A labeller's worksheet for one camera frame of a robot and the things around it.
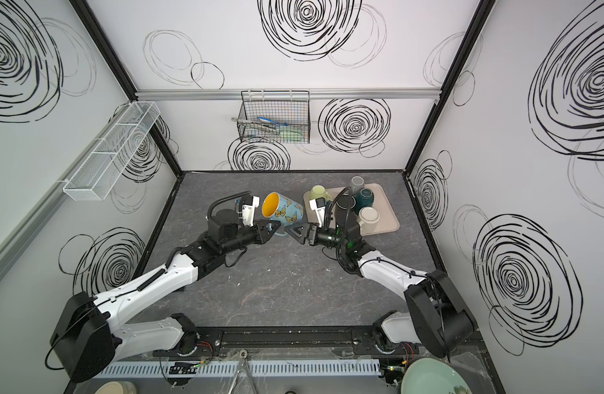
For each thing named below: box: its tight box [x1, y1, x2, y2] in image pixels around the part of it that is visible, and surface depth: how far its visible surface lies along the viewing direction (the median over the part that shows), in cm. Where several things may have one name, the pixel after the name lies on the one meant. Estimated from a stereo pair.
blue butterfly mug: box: [261, 191, 304, 226], surface depth 77 cm
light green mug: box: [309, 184, 333, 202], surface depth 103 cm
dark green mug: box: [354, 187, 376, 216], surface depth 101 cm
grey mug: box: [350, 175, 366, 195], surface depth 107 cm
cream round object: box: [94, 380, 138, 394], surface depth 63 cm
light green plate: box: [400, 357, 472, 394], surface depth 68 cm
